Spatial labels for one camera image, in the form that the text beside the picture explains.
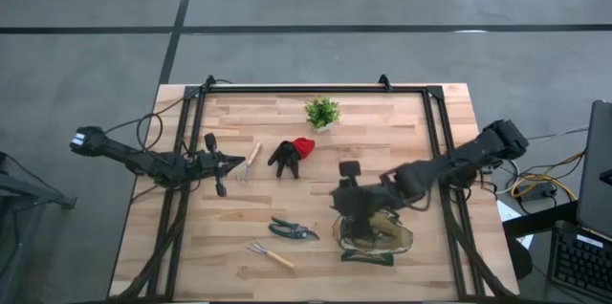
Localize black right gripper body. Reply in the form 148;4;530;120
330;182;398;217

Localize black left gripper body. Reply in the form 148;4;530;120
188;149;228;199

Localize beige green canvas gardening bag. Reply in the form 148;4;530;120
333;207;415;268

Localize black red gardening glove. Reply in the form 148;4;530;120
266;137;317;180

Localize dark green pruning shears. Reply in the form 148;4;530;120
267;216;320;242

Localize green plant in white pot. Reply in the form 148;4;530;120
304;96;341;134

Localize white paper sheet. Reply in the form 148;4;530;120
495;198;535;250

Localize black round stool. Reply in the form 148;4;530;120
506;236;534;280

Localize black side desk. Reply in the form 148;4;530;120
501;201;580;239

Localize black power adapter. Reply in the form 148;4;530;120
518;182;558;203

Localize black metal stand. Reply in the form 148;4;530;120
0;150;77;212

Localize black keyboard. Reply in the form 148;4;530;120
549;220;612;303

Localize small hand rake wooden handle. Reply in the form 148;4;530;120
234;141;263;184

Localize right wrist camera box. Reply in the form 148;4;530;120
338;160;362;188

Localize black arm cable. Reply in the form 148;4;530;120
103;77;234;152

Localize three-prong cultivator wooden handle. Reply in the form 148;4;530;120
247;240;296;270

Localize black aluminium table frame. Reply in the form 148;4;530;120
107;74;520;303

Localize yellow cable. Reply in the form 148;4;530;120
510;150;587;203

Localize grey cable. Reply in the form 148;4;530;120
496;124;590;195

